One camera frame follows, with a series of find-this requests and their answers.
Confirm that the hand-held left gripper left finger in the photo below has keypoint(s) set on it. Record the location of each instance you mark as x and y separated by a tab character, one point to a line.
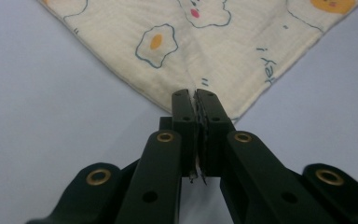
183	124

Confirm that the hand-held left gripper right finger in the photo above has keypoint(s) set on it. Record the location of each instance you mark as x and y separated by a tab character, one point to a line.
214	137

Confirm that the cream egg print cloth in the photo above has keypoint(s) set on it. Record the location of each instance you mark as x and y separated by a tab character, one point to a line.
230	56

